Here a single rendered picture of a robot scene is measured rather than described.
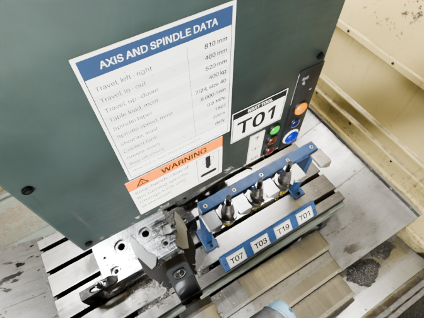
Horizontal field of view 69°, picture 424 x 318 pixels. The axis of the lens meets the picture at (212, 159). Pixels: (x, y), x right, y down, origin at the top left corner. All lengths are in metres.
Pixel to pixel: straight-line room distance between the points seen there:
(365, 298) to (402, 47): 1.02
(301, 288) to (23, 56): 1.34
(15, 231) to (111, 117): 1.64
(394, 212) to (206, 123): 1.30
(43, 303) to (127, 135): 1.36
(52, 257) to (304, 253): 1.05
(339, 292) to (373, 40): 1.03
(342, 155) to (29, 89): 1.51
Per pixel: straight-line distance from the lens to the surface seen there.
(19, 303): 1.68
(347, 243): 1.58
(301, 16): 0.40
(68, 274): 1.38
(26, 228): 1.92
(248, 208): 1.00
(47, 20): 0.27
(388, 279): 1.68
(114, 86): 0.31
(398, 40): 1.30
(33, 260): 1.75
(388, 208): 1.61
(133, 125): 0.35
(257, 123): 0.49
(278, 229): 1.28
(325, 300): 1.50
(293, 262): 1.46
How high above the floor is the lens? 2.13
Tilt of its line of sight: 58 degrees down
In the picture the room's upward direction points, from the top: 2 degrees counter-clockwise
